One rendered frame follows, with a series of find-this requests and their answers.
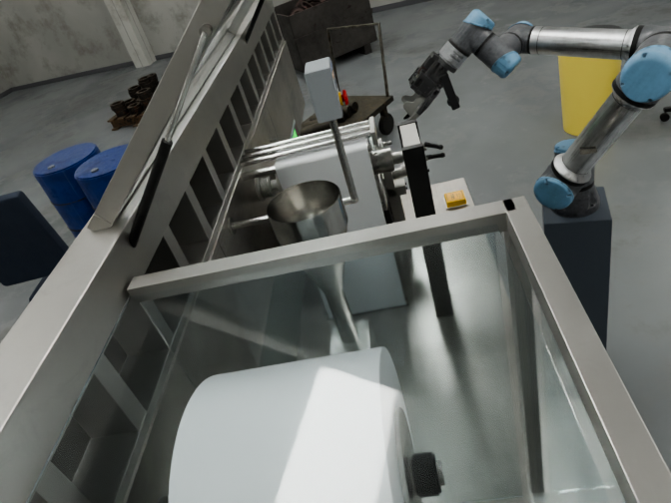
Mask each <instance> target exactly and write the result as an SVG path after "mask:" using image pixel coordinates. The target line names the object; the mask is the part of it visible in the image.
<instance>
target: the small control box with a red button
mask: <svg viewBox="0 0 671 503"><path fill-rule="evenodd" d="M305 79H306V82H307V86H308V89H309V92H310V96H311V99H312V103H313V106H314V109H315V113H316V116H317V119H318V122H319V123H324V122H328V121H332V120H335V119H339V118H342V105H343V102H345V104H346V105H348V104H349V102H348V97H347V93H346V90H342V94H341V93H340V91H339V90H338V87H337V83H336V76H335V72H334V68H333V64H332V61H331V58H330V57H326V58H322V59H318V60H315V61H311V62H307V63H306V66H305Z"/></svg>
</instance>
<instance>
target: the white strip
mask: <svg viewBox="0 0 671 503"><path fill-rule="evenodd" d="M344 150H345V153H346V157H347V161H348V164H349V168H350V172H351V175H352V179H353V183H354V186H355V190H356V193H357V196H358V203H356V204H350V205H346V206H344V207H345V210H346V213H347V217H348V222H347V232H348V233H349V232H354V231H359V230H364V229H368V228H373V227H378V226H383V225H386V223H385V218H384V214H383V210H382V206H381V202H380V198H379V194H378V190H377V186H376V182H375V178H374V174H373V170H372V166H371V162H370V158H369V154H368V152H371V151H372V147H371V143H369V144H367V143H366V142H363V143H358V144H354V145H350V146H346V147H344ZM272 174H277V175H278V178H279V180H280V183H281V186H282V189H283V190H285V189H287V188H289V187H291V186H294V185H297V184H300V183H303V182H308V181H318V180H320V181H329V182H332V183H334V184H336V185H337V186H338V187H339V190H340V193H341V196H342V198H343V199H344V198H348V197H349V192H348V189H347V185H346V182H345V178H344V175H343V171H342V168H341V164H340V161H339V157H338V154H337V150H336V149H333V150H329V151H324V152H320V153H316V154H312V155H307V156H303V157H299V158H295V159H290V160H286V161H282V162H278V163H276V164H275V165H274V166H271V167H267V168H262V169H258V170H254V171H249V172H245V173H241V176H242V180H243V181H246V180H250V179H254V178H259V177H263V176H267V175H272Z"/></svg>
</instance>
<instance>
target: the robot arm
mask: <svg viewBox="0 0 671 503"><path fill-rule="evenodd" d="M493 27H494V22H493V21H492V20H491V19H489V18H488V17H487V16H486V15H485V14H484V13H483V12H481V11H480V10H479V9H474V10H472V12H471V13H470V14H469V15H468V16H467V17H466V18H465V20H463V21H462V23H461V25H460V26H459V27H458V28H457V30H456V31H455V32H454V33H453V35H452V36H451V37H450V39H449V40H448V41H447V42H446V43H445V45H444V46H443V47H442V48H441V50H440V51H439V54H437V53H435V52H434V51H432V52H431V53H430V55H429V56H428V57H427V58H426V60H425V61H424V62H423V63H422V65H421V66H418V67H417V69H416V70H415V71H414V72H413V74H412V75H411V76H410V78H409V79H408V81H409V85H410V88H411V89H412V90H413V91H414V92H415V93H414V94H413V95H412V96H408V95H403V96H402V97H401V100H402V102H403V108H404V109H405V110H406V114H405V115H404V117H403V118H404V119H407V118H408V119H407V121H409V120H414V119H416V118H418V117H419V116H420V115H421V114H422V113H423V112H424V111H425V110H426V109H427V108H428V107H429V105H430V104H431V103H432V101H433V100H434V99H435V98H436V97H437V95H438V94H439V92H440V90H441V88H443V89H444V92H445V95H446V97H447V105H448V106H449V107H451V109H452V110H456V109H458V108H459V107H460V106H459V98H458V96H456V95H455V92H454V90H453V87H452V84H451V82H450V79H449V76H448V74H447V71H450V72H451V73H455V71H456V70H457V69H458V68H460V66H461V65H462V64H463V63H464V62H465V60H466V59H467V58H468V57H469V56H470V55H471V53H472V54H474V55H475V56H476V57H477V58H478V59H479V60H480V61H481V62H482V63H484V64H485V65H486V66H487V67H488V68H489V69H490V70H491V71H492V72H493V73H495V74H496V75H498V76H499V77H500V78H506V77H507V76H508V75H509V74H510V73H511V72H512V71H513V70H514V68H515V67H516V66H517V65H518V64H519V63H520V61H521V57H520V56H519V54H535V55H550V56H566V57H581V58H597V59H612V60H625V61H626V63H625V65H624V67H623V69H622V70H621V71H620V72H619V74H618V75H617V76H616V78H615V79H614V80H613V82H612V85H611V86H612V91H613V92H612V93H611V94H610V96H609V97H608V98H607V100H606V101H605V102H604V103H603V105H602V106H601V107H600V109H599V110H598V111H597V112H596V114H595V115H594V116H593V118H592V119H591V120H590V122H589V123H588V124H587V125H586V127H585V128H584V129H583V131H582V132H581V133H580V134H579V136H578V137H577V138H576V139H569V140H564V141H561V142H559V143H557V144H556V145H555V147H554V159H553V161H552V162H551V163H550V164H549V166H548V167H547V168H546V170H545V171H544V172H543V174H542V175H541V176H540V178H539V179H538V180H537V181H536V183H535V185H534V189H533V190H534V194H535V197H536V198H537V199H538V201H539V202H540V203H541V204H543V205H544V206H546V207H548V208H550V209H552V211H553V212H554V213H556V214H557V215H559V216H562V217H566V218H582V217H586V216H589V215H591V214H593V213H595V212H596V211H597V210H598V209H599V207H600V197H599V195H598V192H597V190H596V187H595V185H594V174H595V165H596V164H597V162H598V161H599V160H600V159H601V158H602V157H603V155H604V154H605V153H606V152H607V151H608V150H609V148H610V147H611V146H612V145H613V144H614V143H615V141H616V140H617V139H618V138H619V137H620V136H621V134H622V133H623V132H624V131H625V130H626V129H627V127H628V126H629V125H630V124H631V123H632V122H633V121H634V119H635V118H636V117H637V116H638V115H639V114H640V112H641V111H642V110H648V109H651V108H653V107H654V106H655V105H656V104H657V102H658V101H659V100H660V99H661V98H662V97H664V96H665V95H667V94H668V93H669V92H670V91H671V27H665V26H646V25H638V26H636V27H635V28H634V29H605V28H575V27H545V26H533V25H532V24H530V23H529V22H527V21H520V22H517V23H516V24H514V25H512V26H511V27H509V28H508V30H507V31H506V32H505V33H504V34H502V35H501V36H500V37H498V36H497V35H496V34H494V33H493V32H492V31H491V30H492V28H493ZM440 67H441V68H440ZM456 68H457V69H456ZM412 76H413V77H412ZM411 77H412V78H411Z"/></svg>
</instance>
